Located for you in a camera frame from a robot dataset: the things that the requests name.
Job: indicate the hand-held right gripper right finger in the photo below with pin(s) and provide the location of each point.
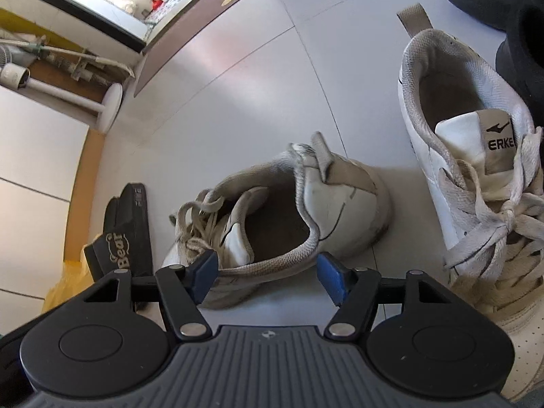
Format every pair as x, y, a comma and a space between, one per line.
333, 280

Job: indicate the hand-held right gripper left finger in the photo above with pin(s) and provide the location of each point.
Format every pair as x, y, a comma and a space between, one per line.
204, 274

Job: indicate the plain white sneaker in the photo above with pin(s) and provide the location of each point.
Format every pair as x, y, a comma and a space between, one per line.
340, 204

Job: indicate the patterned white sneaker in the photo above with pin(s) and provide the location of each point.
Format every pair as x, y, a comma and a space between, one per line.
463, 136

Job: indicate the black lace-up sneaker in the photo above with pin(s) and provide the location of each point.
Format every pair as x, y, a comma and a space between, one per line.
525, 63

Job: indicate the black printed slipper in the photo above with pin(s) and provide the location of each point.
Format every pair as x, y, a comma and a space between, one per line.
114, 212
134, 229

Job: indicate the pale yellow slipper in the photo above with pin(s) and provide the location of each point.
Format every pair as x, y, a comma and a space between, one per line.
68, 282

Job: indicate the white standing fan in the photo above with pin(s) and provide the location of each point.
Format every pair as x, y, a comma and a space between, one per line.
108, 106

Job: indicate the white mop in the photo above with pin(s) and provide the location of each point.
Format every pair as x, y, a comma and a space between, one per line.
85, 57

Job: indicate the brown doormat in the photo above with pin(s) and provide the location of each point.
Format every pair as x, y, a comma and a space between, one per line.
191, 21

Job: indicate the red plastic object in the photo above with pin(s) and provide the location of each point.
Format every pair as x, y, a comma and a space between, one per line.
157, 5

